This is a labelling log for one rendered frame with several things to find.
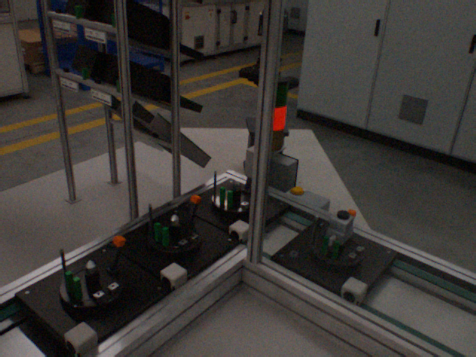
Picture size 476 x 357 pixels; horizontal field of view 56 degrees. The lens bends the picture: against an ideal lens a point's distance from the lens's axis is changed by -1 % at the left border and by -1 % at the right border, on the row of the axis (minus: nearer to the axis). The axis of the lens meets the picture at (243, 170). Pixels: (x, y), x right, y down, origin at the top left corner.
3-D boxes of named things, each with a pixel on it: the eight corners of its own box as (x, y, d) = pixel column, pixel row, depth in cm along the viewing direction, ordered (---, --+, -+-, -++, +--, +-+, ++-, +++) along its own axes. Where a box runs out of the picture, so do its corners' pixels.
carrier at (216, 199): (230, 182, 149) (231, 148, 143) (290, 209, 136) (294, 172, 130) (177, 211, 132) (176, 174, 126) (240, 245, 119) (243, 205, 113)
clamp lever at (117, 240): (113, 265, 102) (120, 235, 100) (118, 269, 101) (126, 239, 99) (100, 268, 99) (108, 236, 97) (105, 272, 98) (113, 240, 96)
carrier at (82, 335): (106, 250, 114) (102, 208, 108) (172, 294, 101) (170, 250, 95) (14, 300, 97) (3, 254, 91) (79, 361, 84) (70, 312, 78)
